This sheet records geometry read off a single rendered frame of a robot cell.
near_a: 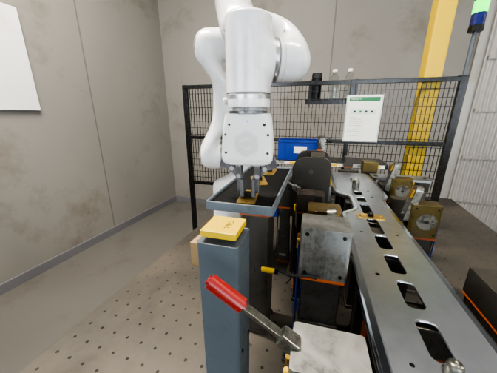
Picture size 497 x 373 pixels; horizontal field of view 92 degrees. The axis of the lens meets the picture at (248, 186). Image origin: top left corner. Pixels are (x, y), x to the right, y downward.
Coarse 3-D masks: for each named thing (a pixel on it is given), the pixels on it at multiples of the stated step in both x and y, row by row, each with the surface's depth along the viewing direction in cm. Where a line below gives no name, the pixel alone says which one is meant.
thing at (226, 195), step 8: (248, 176) 69; (264, 176) 69; (272, 176) 69; (280, 176) 69; (232, 184) 61; (248, 184) 61; (272, 184) 61; (280, 184) 61; (224, 192) 55; (232, 192) 55; (264, 192) 55; (272, 192) 55; (216, 200) 50; (224, 200) 50; (232, 200) 50; (256, 200) 50; (264, 200) 50; (272, 200) 50
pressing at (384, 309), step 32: (352, 192) 105; (384, 192) 106; (352, 224) 75; (384, 224) 75; (352, 256) 58; (384, 256) 59; (416, 256) 58; (384, 288) 48; (416, 288) 48; (448, 288) 48; (384, 320) 40; (416, 320) 40; (448, 320) 40; (384, 352) 34; (416, 352) 35; (480, 352) 35
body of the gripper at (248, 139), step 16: (240, 112) 43; (256, 112) 43; (224, 128) 46; (240, 128) 45; (256, 128) 45; (272, 128) 46; (224, 144) 47; (240, 144) 46; (256, 144) 46; (272, 144) 46; (224, 160) 47; (240, 160) 47; (256, 160) 46
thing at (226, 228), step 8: (216, 216) 42; (208, 224) 39; (216, 224) 39; (224, 224) 39; (232, 224) 39; (240, 224) 39; (200, 232) 37; (208, 232) 37; (216, 232) 37; (224, 232) 36; (232, 232) 36; (240, 232) 38; (232, 240) 36
